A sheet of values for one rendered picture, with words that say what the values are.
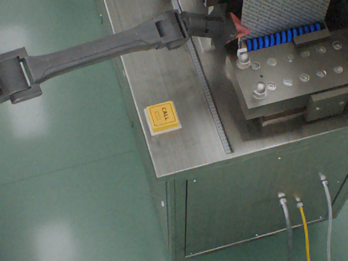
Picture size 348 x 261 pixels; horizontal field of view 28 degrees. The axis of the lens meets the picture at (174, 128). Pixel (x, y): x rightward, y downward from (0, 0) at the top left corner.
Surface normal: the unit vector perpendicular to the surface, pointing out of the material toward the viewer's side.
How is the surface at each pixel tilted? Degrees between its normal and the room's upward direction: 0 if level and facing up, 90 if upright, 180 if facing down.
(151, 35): 25
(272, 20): 90
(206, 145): 0
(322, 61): 0
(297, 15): 90
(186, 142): 0
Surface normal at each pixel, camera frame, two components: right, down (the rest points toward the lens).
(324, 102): 0.28, 0.85
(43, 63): 0.30, -0.16
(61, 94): 0.00, -0.46
